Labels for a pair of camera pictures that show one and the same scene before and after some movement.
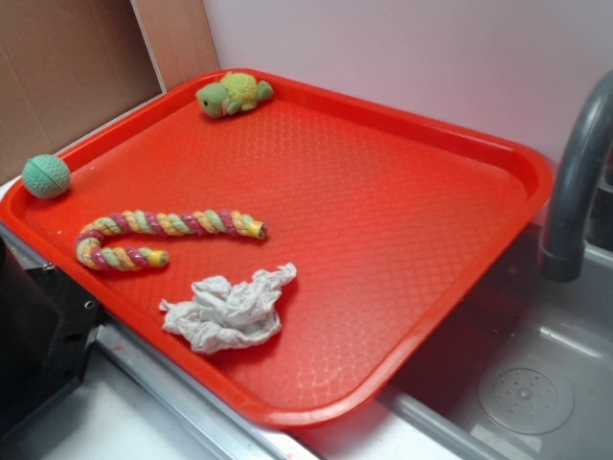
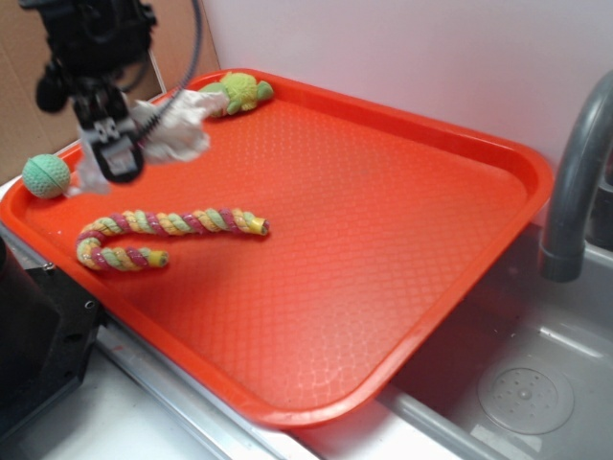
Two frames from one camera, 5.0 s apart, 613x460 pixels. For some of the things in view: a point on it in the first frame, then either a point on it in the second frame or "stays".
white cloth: [222, 314] → [168, 130]
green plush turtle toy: [236, 90] stays
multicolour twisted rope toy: [218, 222] stays
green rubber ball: [45, 176] stays
